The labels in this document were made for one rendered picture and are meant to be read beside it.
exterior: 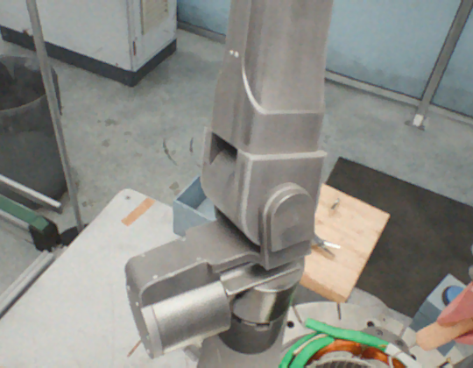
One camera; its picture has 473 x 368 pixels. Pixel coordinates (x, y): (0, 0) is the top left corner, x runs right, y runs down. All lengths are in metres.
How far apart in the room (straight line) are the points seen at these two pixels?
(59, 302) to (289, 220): 0.79
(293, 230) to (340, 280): 0.43
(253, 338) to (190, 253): 0.11
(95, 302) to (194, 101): 1.91
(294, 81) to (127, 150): 2.21
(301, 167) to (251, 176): 0.04
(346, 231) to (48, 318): 0.59
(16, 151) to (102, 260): 1.02
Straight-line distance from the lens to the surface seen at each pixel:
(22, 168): 2.09
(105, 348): 0.98
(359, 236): 0.80
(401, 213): 2.39
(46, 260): 1.22
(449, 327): 0.41
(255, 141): 0.29
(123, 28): 2.71
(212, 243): 0.34
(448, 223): 2.45
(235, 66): 0.31
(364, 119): 2.87
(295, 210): 0.31
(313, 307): 0.67
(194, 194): 0.86
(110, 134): 2.59
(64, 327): 1.02
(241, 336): 0.41
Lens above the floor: 1.66
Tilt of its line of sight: 46 degrees down
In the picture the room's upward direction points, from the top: 6 degrees clockwise
